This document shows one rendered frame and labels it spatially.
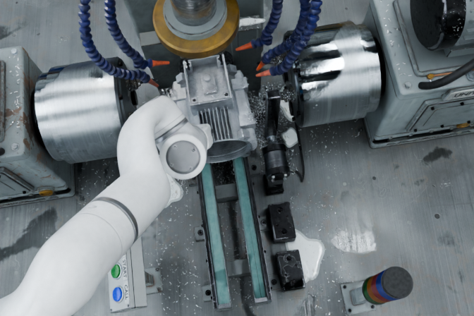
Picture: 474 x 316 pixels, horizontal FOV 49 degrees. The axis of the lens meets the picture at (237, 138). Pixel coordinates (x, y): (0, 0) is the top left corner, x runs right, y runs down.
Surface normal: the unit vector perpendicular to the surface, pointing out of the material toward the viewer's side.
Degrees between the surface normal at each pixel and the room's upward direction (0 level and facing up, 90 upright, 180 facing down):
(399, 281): 0
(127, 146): 37
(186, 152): 29
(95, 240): 46
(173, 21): 0
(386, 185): 0
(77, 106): 21
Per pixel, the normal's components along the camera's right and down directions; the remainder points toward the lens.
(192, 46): -0.04, -0.35
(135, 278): 0.76, -0.34
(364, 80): 0.07, 0.32
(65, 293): 0.48, 0.18
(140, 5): 0.15, 0.92
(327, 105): 0.11, 0.65
